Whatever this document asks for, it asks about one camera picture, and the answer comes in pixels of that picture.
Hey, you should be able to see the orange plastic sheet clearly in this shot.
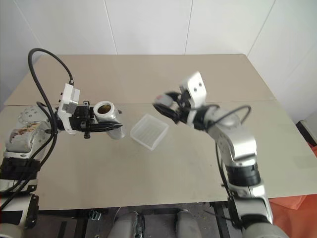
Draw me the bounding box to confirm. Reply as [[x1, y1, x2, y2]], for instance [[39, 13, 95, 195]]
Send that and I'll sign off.
[[268, 194, 317, 225]]

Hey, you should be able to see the translucent white plastic box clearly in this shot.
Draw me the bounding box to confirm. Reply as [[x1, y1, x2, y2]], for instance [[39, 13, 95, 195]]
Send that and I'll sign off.
[[130, 113, 170, 151]]

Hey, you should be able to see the grey rounded shape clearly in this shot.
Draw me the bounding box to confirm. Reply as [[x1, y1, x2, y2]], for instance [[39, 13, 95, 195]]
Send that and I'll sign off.
[[114, 210, 146, 238], [175, 209, 202, 238]]

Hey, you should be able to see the black table frame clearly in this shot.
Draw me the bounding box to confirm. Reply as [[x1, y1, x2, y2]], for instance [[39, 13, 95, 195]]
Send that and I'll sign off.
[[37, 200, 237, 238]]

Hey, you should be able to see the silver metal jar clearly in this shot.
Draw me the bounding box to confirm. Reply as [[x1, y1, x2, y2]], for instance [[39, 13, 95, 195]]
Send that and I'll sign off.
[[93, 100, 127, 141]]

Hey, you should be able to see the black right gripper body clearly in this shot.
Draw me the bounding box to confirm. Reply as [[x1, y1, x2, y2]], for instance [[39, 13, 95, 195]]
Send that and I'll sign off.
[[173, 90, 193, 125]]

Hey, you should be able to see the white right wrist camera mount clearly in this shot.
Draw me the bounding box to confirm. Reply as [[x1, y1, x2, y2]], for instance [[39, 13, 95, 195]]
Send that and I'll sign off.
[[178, 71, 208, 126]]

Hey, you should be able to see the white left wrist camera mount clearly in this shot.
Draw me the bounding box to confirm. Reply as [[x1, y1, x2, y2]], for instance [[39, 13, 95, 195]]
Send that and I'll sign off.
[[56, 83, 81, 136]]

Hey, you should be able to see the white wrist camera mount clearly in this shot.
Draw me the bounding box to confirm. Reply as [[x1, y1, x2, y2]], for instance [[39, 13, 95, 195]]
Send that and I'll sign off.
[[178, 71, 208, 126], [56, 83, 81, 136]]

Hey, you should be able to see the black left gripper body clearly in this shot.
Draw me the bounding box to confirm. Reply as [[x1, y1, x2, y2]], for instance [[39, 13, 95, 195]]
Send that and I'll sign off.
[[70, 100, 97, 140]]

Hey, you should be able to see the round jar lid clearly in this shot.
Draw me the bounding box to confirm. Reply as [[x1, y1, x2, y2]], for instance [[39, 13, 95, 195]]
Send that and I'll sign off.
[[154, 92, 175, 108]]

